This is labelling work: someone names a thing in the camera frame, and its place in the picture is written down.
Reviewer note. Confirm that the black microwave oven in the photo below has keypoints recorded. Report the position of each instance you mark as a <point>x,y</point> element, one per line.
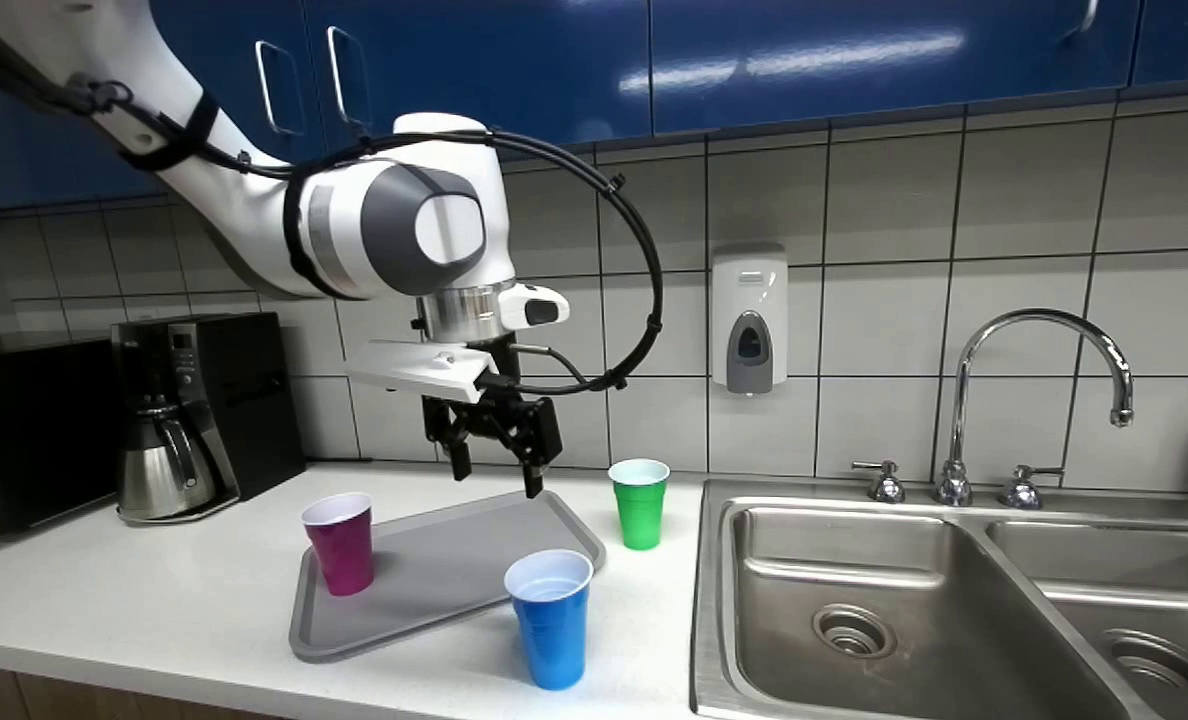
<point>61,434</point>

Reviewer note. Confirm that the blue upper cabinets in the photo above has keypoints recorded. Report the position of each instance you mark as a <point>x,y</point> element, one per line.
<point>305,76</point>

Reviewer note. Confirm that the wooden lower cabinet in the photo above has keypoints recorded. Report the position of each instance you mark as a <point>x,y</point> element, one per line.
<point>35,698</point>

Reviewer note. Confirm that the green plastic cup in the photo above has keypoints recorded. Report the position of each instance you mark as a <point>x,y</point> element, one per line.
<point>639,489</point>

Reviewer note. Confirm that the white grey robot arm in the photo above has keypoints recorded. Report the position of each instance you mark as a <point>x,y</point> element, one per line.
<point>424,214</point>

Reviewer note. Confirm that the magenta plastic cup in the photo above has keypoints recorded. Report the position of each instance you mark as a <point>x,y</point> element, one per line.
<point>342,543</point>

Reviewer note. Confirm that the stainless steel double sink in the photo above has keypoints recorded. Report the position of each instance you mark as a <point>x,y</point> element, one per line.
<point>828,605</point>

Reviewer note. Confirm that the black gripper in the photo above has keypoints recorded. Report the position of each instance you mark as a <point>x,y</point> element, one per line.
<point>520,426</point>

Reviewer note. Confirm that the white wall soap dispenser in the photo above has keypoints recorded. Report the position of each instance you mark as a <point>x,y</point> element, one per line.
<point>751,323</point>

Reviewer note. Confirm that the grey plastic tray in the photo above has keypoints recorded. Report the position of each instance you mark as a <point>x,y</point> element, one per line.
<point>431,570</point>

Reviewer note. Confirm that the black coffee maker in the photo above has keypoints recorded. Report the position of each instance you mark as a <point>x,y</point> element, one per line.
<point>230,377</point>

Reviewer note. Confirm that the blue plastic cup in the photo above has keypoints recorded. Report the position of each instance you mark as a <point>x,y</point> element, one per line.
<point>551,597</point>

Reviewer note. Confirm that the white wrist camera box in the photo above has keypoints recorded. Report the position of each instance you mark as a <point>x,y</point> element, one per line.
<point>431,370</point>

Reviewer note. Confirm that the steel coffee carafe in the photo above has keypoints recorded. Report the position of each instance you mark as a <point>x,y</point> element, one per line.
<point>165,471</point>

